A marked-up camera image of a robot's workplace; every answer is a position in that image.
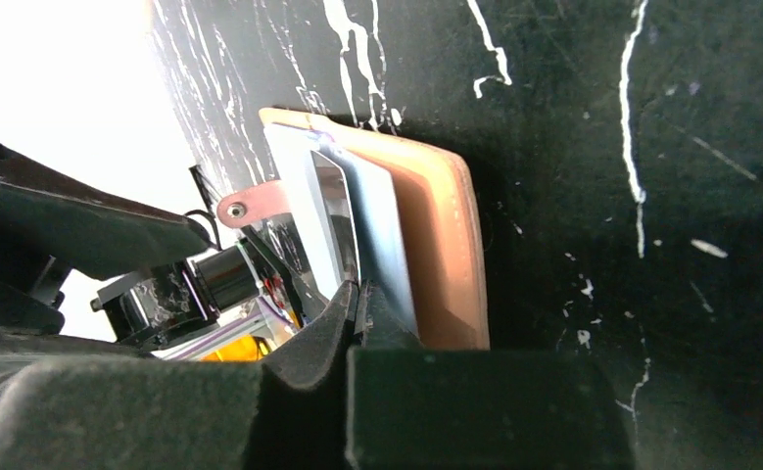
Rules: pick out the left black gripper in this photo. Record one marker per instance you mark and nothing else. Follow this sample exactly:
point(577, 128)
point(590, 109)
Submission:
point(48, 219)

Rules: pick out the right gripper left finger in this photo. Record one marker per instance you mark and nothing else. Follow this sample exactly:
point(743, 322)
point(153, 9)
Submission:
point(285, 411)

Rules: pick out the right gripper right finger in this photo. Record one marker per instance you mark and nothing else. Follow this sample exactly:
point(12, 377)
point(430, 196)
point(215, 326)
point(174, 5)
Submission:
point(409, 407)

